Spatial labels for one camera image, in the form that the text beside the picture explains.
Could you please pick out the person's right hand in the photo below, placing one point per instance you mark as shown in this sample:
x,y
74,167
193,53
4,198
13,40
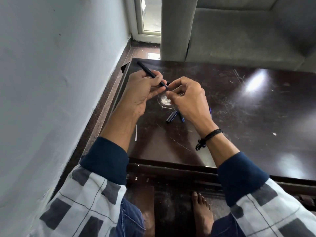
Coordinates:
x,y
192,101

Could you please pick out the person's left hand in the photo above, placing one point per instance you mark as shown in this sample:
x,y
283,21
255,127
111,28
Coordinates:
x,y
138,92

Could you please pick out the person's left thumb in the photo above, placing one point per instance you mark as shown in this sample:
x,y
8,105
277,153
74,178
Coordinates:
x,y
159,90

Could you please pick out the person's right thumb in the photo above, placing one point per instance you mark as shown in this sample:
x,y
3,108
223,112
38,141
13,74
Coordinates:
x,y
172,96

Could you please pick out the black pen barrel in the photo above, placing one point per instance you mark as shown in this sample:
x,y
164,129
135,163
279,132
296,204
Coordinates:
x,y
148,71

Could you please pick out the person's right forearm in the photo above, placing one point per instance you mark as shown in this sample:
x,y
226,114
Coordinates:
x,y
222,150

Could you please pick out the person's left forearm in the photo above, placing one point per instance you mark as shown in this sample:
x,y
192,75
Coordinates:
x,y
116,135

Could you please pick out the round clear lid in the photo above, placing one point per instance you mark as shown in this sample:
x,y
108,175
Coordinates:
x,y
165,101

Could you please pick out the black pen cap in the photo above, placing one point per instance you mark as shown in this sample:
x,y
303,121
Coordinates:
x,y
171,116

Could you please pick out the blue pen part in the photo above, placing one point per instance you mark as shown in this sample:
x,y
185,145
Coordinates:
x,y
181,118

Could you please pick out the blue pen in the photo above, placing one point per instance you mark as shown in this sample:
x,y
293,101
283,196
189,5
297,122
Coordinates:
x,y
210,112

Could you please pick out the thin clear pen refill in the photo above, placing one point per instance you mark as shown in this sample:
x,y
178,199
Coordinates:
x,y
180,144

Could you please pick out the grey fabric sofa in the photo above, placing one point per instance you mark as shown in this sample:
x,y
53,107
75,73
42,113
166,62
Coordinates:
x,y
242,29

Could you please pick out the person's right foot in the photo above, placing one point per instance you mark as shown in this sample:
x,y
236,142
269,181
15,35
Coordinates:
x,y
202,214

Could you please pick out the person's foot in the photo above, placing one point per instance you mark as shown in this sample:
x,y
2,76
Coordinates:
x,y
202,214
149,224

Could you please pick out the blue jeans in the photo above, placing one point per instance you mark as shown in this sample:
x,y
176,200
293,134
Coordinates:
x,y
130,219

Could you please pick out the person's left foot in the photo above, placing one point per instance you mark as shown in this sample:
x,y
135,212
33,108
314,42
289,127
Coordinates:
x,y
149,224

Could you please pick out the checked white grey shirt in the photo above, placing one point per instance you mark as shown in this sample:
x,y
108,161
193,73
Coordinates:
x,y
84,199

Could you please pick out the white window frame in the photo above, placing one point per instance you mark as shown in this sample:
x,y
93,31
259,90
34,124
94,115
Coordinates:
x,y
138,19

